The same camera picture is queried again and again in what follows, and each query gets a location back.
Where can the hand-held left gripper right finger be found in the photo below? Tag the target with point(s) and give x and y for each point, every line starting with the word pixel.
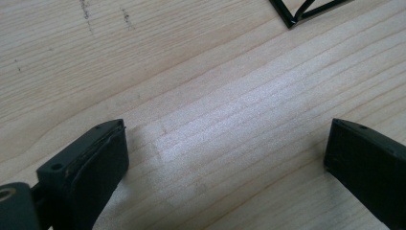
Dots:
pixel 370 166

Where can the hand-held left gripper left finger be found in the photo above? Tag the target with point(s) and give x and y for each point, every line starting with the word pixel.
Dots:
pixel 86 172

